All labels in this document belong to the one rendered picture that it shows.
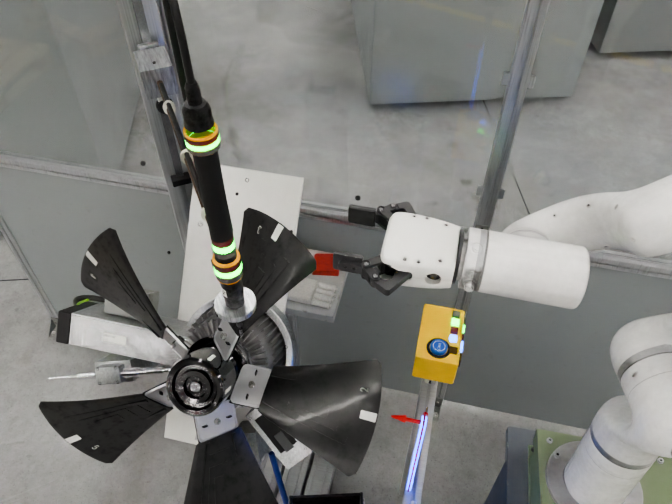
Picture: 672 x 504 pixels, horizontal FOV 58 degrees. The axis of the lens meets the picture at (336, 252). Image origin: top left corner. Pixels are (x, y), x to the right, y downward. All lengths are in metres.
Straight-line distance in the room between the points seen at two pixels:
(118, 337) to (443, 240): 0.88
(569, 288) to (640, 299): 1.19
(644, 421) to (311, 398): 0.59
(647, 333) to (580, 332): 1.02
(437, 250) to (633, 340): 0.44
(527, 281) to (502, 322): 1.29
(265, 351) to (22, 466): 1.57
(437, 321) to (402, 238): 0.70
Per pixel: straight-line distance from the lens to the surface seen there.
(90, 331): 1.51
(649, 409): 1.08
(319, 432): 1.22
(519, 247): 0.82
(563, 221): 0.91
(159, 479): 2.54
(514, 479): 1.50
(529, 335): 2.15
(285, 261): 1.15
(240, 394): 1.26
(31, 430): 2.80
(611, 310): 2.04
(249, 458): 1.37
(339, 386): 1.24
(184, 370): 1.25
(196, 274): 1.49
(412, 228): 0.84
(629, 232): 0.82
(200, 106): 0.77
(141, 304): 1.28
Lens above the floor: 2.28
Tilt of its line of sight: 48 degrees down
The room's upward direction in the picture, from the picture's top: straight up
